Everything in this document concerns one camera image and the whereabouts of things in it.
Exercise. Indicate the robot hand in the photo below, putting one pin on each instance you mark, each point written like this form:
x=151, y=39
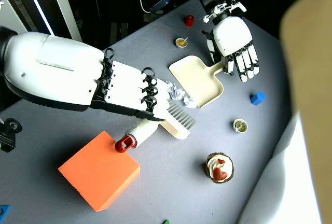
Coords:
x=232, y=36
x=57, y=71

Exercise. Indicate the cream plastic dustpan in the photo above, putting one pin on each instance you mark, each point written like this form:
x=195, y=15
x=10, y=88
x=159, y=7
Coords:
x=197, y=78

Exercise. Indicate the white paper ball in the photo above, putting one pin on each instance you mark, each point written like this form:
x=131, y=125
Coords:
x=169, y=84
x=177, y=94
x=190, y=102

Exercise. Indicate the red toy cylinder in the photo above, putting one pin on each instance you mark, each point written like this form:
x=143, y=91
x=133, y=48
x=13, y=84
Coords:
x=189, y=21

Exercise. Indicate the small bowl of yellow food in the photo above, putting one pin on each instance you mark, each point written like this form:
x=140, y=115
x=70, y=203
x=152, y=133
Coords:
x=181, y=43

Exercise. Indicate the blue toy block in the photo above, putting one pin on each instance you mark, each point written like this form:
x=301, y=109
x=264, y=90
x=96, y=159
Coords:
x=257, y=98

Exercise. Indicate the grey adapter with blue tip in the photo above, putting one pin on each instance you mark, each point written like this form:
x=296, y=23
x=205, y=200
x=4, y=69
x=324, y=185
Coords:
x=158, y=6

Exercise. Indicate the tan blurred board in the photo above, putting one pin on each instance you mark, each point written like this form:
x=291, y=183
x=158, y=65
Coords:
x=311, y=66

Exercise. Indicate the black chair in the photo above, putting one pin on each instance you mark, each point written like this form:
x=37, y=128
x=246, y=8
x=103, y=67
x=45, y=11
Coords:
x=116, y=8

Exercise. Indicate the small blue-white bowl with spoon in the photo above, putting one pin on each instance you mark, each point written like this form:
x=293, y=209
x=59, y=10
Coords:
x=240, y=126

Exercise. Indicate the toy cupcake with red hearts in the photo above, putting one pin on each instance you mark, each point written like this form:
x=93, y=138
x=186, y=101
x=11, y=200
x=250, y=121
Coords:
x=219, y=168

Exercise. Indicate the blue toy piece with hole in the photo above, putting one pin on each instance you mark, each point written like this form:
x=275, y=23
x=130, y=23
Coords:
x=4, y=215

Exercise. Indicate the white backdrop sheet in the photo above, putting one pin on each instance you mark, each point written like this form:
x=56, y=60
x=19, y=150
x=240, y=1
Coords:
x=280, y=182

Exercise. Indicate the grey table cloth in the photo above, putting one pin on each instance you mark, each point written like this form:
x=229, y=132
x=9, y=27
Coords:
x=181, y=195

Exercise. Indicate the white cabinet frame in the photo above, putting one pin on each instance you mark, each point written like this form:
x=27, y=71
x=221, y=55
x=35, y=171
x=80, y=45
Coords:
x=64, y=6

